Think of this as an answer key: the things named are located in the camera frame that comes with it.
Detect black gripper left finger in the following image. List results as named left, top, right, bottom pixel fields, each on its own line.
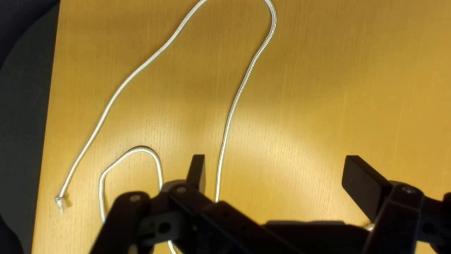
left=89, top=154, right=302, bottom=254

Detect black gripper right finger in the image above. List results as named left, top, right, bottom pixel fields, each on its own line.
left=341, top=154, right=451, bottom=254

